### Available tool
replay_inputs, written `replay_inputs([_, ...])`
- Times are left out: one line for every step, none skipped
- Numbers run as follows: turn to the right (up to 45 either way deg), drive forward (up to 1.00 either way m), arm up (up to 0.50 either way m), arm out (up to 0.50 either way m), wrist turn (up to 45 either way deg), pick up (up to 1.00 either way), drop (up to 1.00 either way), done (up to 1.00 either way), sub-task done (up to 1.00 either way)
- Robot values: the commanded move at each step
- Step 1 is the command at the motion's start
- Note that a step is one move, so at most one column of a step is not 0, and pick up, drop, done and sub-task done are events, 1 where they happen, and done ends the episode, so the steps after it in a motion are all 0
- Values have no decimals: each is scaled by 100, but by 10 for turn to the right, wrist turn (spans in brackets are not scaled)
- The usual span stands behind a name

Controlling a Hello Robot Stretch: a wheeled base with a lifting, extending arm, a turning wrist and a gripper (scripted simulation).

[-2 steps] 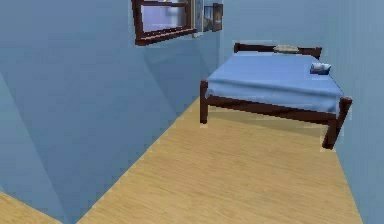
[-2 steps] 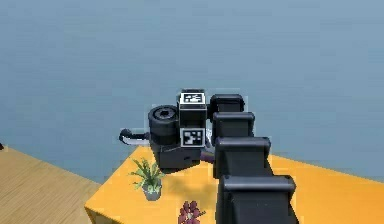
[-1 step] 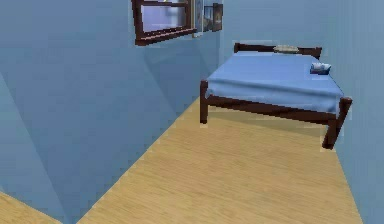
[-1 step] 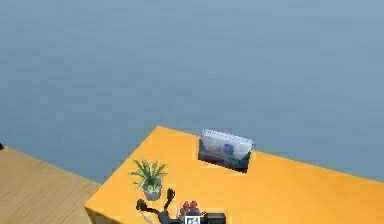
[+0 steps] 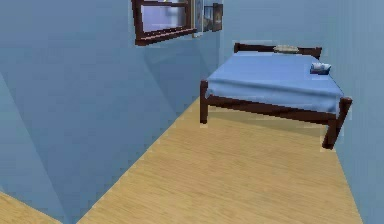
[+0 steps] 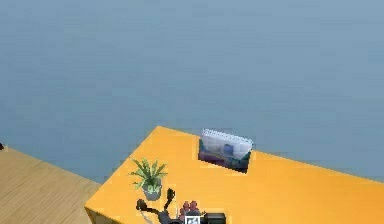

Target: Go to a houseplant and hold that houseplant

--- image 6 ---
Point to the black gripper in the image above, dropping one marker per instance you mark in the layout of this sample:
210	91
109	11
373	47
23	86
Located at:
166	218

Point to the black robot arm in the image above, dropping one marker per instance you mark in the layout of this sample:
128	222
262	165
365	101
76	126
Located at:
213	219

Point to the green houseplant in grey pot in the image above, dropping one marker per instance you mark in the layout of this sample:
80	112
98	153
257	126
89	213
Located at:
151	186

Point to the dark red lumpy object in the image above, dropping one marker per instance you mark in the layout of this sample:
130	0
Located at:
188	208

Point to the orange table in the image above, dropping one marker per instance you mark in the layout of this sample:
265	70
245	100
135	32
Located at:
293	193

